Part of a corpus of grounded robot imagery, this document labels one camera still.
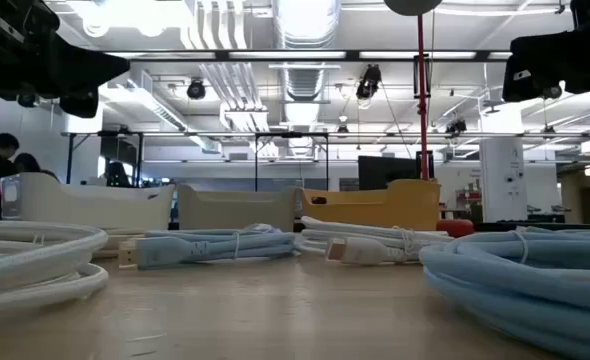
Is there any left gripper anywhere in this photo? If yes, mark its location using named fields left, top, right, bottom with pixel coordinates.
left=0, top=0, right=131, bottom=120

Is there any white HDMI cable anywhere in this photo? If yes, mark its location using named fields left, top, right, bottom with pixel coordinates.
left=0, top=220, right=110, bottom=321
left=297, top=215, right=456, bottom=266

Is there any light blue HDMI cable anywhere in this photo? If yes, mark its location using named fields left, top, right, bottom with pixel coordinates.
left=418, top=225, right=590, bottom=360
left=118, top=223, right=299, bottom=271

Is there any black ceiling spotlight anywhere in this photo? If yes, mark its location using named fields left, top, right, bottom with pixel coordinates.
left=186, top=78, right=208, bottom=101
left=355, top=63, right=383, bottom=100

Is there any white plastic bin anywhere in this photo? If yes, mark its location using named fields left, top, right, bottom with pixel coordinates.
left=0, top=172, right=175, bottom=236

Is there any red desk lamp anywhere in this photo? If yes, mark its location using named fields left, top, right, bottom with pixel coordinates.
left=383, top=0, right=475, bottom=239

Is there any white pillar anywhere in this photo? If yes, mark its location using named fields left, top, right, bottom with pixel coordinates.
left=478, top=137, right=529, bottom=224

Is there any black monitor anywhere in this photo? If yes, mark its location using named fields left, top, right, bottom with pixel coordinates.
left=358, top=155, right=421, bottom=192

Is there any grey plastic bin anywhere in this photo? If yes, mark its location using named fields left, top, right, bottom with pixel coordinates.
left=177, top=183, right=299, bottom=232

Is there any yellow plastic bin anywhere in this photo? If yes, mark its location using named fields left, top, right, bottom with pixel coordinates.
left=299, top=178, right=441, bottom=232

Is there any black aluminium rig frame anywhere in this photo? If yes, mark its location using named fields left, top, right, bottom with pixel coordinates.
left=474, top=220, right=590, bottom=233

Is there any black background table frame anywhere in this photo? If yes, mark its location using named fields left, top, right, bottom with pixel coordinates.
left=64, top=130, right=331, bottom=192

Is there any silver ceiling duct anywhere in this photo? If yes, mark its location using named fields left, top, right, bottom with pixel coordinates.
left=273, top=0, right=342, bottom=104

